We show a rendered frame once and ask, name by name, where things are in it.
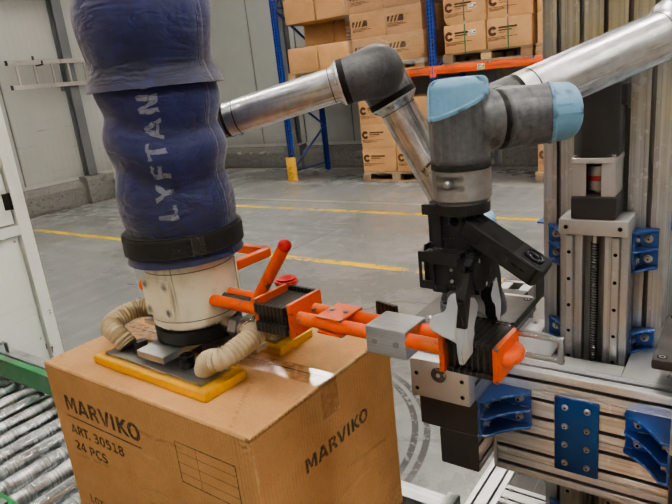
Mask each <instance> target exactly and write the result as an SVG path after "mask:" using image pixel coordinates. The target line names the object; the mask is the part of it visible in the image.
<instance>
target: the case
mask: <svg viewBox="0 0 672 504"><path fill-rule="evenodd" d="M310 329H312V332H313V337H312V338H310V339H308V340H307V341H305V342H304V343H302V344H300V345H299V346H297V347H296V348H294V349H292V350H291V351H289V352H288V353H286V354H284V355H283V356H278V355H274V354H270V353H267V352H263V351H260V352H258V353H254V352H252V353H251V354H250V355H248V356H247V357H245V358H244V360H240V363H236V364H235V367H238V368H242V369H244V370H245V371H246V375H247V378H246V379H245V380H243V381H241V382H240V383H238V384H237V385H235V386H233V387H232V388H230V389H229V390H227V391H225V392H224V393H222V394H221V395H219V396H217V397H216V398H214V399H213V400H211V401H209V402H208V403H203V402H200V401H197V400H194V399H192V398H189V397H186V396H184V395H181V394H178V393H175V392H173V391H170V390H167V389H164V388H162V387H159V386H156V385H154V384H151V383H148V382H145V381H143V380H140V379H137V378H134V377H132V376H129V375H126V374H124V373H121V372H118V371H115V370H113V369H110V368H107V367H104V366H102V365H99V364H96V363H95V360H94V355H96V354H98V353H100V352H102V351H105V350H107V349H109V348H111V347H113V346H114V344H112V343H111V342H110V341H109V340H108V339H107V338H105V337H104V336H101V337H98V338H96V339H94V340H92V341H89V342H87V343H85V344H83V345H80V346H78V347H76V348H74V349H71V350H69V351H67V352H65V353H62V354H60V355H58V356H56V357H53V358H51V359H49V360H47V361H45V362H44V365H45V369H46V372H47V376H48V380H49V384H50V387H51V391H52V395H53V398H54V402H55V406H56V409H57V413H58V417H59V421H60V424H61V428H62V432H63V435H64V439H65V443H66V447H67V450H68V454H69V458H70V461H71V465H72V469H73V472H74V476H75V480H76V484H77V487H78V491H79V495H80V498H81V502H82V504H401V503H402V501H403V498H402V486H401V475H400V464H399V452H398V441H397V429H396V418H395V407H394V395H393V384H392V372H391V361H390V357H389V356H384V355H380V354H376V353H371V352H368V350H367V341H366V339H364V338H360V337H355V336H350V335H346V336H345V337H343V338H338V337H334V336H329V335H325V334H320V333H317V331H318V330H320V329H318V328H313V327H312V328H310Z"/></svg>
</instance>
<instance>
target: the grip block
mask: <svg viewBox="0 0 672 504"><path fill-rule="evenodd" d="M288 287H289V290H288ZM314 303H320V304H322V300H321V291H320V289H316V288H309V287H303V286H297V285H289V286H287V284H286V283H284V284H282V285H280V286H278V287H276V288H274V289H272V290H270V291H268V292H265V293H263V294H261V295H259V296H257V297H255V298H253V306H254V312H255V317H256V325H257V330H258V331H262V332H266V333H270V334H274V335H278V336H283V337H288V336H289V331H290V337H291V338H296V337H297V336H299V335H300V334H302V333H304V332H305V331H307V330H309V329H310V328H312V327H309V326H304V325H300V324H297V323H296V315H297V313H298V312H300V311H302V312H307V313H311V307H312V305H313V304H314Z"/></svg>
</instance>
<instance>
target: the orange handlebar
mask: <svg viewBox="0 0 672 504"><path fill-rule="evenodd" d="M237 253H244V254H246V255H244V256H242V257H239V258H237V259H236V263H237V269H238V270H239V269H242V268H244V267H246V266H249V265H251V264H253V263H256V262H258V261H260V260H263V259H265V258H267V257H270V256H271V249H270V246H264V245H256V244H247V243H244V246H243V247H242V249H240V250H239V251H238V252H237ZM227 293H231V294H235V295H236V294H237V295H242V296H247V297H251V298H252V296H253V294H254V291H249V290H243V289H238V288H232V287H229V288H228V290H227ZM209 303H210V305H212V306H216V307H221V308H226V309H230V310H235V311H239V312H244V313H249V314H253V315H255V312H254V306H253V302H251V301H246V300H241V299H236V298H231V297H226V296H221V295H216V294H214V295H212V296H211V297H210V298H209ZM362 308H363V307H360V306H354V305H349V304H343V303H337V304H335V305H333V306H331V305H325V304H320V303H314V304H313V305H312V307H311V313H307V312H302V311H300V312H298V313H297V315H296V323H297V324H300V325H304V326H309V327H313V328H318V329H320V330H318V331H317V333H320V334H325V335H329V336H334V337H338V338H343V337H345V336H346V335H350V336H355V337H360V338H364V339H366V330H365V325H366V324H368V323H369V322H371V321H372V320H374V319H375V318H377V317H378V316H379V315H380V314H374V313H369V312H363V311H360V310H361V309H362ZM419 333H420V335H418V334H413V333H409V334H408V336H407V338H406V340H405V343H404V344H405V345H406V347H407V348H411V349H415V350H420V351H424V352H429V353H434V354H438V355H439V348H438V338H439V337H440V336H441V335H439V334H437V333H435V332H433V331H432V330H431V328H430V324H429V323H422V324H421V326H420V331H419ZM525 354H526V350H525V348H524V346H523V345H522V344H521V343H520V342H519V341H515V342H514V344H513V346H512V347H511V348H510V349H509V350H507V351H506V352H505V354H504V356H503V360H502V365H503V367H504V368H505V367H512V366H516V365H518V364H519V363H521V362H522V361H523V359H524V358H525Z"/></svg>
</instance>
